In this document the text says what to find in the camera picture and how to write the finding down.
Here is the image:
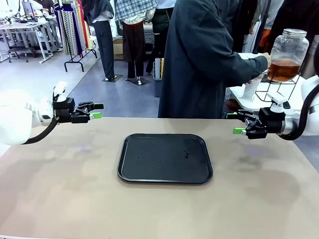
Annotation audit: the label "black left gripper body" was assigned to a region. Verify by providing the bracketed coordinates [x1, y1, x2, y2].
[53, 98, 87, 124]

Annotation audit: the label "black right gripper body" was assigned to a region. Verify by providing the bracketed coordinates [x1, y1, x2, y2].
[245, 108, 284, 140]

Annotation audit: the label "glass drink dispenser jar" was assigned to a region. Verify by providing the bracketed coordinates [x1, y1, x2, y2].
[264, 28, 310, 83]

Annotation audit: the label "person's right forearm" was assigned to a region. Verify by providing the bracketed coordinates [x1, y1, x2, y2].
[230, 51, 269, 84]

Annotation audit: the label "white side table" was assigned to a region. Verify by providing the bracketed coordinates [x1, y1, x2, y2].
[225, 51, 308, 112]

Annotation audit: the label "black clothing rack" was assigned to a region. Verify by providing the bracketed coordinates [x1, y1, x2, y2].
[63, 47, 98, 73]

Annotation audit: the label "person in dark shirt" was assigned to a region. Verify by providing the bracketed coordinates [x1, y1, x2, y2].
[158, 0, 269, 119]

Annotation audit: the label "mannequin grey top dark trousers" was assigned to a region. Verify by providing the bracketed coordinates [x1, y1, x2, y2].
[81, 0, 124, 83]

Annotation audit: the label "mannequin plaid shirt dark skirt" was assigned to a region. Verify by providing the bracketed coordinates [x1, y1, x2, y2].
[115, 0, 159, 87]

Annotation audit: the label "colourful hanging fabrics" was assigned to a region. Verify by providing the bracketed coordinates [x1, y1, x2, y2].
[54, 0, 97, 56]

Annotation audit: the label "black serving tray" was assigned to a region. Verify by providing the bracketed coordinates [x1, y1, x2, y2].
[117, 133, 214, 184]

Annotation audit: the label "white work table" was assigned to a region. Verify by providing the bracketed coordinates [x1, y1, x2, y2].
[0, 15, 63, 63]

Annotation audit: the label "bystander in black coat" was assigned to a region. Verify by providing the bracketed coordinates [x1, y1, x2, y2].
[228, 0, 253, 53]

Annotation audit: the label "mannequin black outfit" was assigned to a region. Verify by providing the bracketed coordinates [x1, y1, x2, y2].
[146, 6, 174, 76]

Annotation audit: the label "bystander in grey jacket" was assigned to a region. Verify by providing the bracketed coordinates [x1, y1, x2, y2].
[250, 0, 285, 54]

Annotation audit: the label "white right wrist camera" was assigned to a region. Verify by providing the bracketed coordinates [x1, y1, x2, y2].
[266, 92, 291, 114]

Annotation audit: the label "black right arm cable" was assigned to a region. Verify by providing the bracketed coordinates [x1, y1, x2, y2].
[278, 84, 319, 141]

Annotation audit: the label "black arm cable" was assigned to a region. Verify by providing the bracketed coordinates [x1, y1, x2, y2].
[278, 84, 319, 141]
[21, 117, 59, 145]

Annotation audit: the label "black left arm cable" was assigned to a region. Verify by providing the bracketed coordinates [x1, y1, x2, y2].
[21, 117, 59, 145]

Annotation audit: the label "black wire jar stand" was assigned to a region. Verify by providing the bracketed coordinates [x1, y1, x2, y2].
[255, 73, 301, 103]

